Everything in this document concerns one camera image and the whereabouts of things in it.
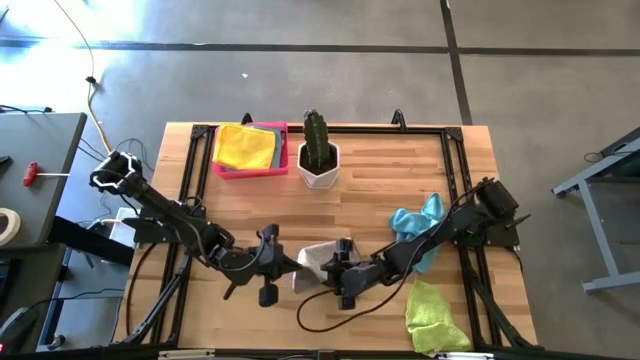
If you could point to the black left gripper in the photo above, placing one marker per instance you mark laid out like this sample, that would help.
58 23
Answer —
267 265

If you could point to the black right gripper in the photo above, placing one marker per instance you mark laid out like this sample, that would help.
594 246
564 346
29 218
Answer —
357 277

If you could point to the grey microfiber towel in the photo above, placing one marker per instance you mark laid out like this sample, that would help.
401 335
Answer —
310 260

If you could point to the blue microfiber towel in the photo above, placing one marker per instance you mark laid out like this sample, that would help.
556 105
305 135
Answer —
412 225
278 150

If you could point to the pink plastic bin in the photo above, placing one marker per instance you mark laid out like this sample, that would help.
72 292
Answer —
250 173

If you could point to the green microfiber towel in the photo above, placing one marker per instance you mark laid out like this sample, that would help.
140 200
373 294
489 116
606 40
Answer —
432 320

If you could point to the yellow microfiber towel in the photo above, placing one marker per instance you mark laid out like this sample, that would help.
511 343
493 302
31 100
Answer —
242 147

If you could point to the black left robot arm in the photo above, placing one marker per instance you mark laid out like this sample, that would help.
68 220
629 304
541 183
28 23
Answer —
165 215

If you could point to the white faceted planter pot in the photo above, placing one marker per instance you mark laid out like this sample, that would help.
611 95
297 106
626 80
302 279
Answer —
320 180

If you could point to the green cactus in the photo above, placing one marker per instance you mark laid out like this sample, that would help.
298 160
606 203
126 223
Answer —
316 137

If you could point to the black clamp hook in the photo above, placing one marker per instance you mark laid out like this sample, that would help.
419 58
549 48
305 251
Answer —
246 120
400 119

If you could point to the black desk foot bar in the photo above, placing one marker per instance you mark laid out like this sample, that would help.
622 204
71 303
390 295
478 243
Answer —
90 242

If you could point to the dark desk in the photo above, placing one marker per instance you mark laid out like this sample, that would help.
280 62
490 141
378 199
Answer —
25 280

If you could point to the beige tape roll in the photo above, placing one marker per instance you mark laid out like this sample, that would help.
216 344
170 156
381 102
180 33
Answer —
16 225

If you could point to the grey side desk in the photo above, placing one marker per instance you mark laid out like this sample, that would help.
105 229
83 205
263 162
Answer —
40 145

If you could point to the silver edge bracket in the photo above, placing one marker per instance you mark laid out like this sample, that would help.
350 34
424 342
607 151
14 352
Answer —
465 356
185 355

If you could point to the black aluminium table frame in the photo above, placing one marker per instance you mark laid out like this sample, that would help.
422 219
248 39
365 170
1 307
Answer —
375 129

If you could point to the blue-grey metal table frame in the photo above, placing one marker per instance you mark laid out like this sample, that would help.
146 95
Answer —
610 282

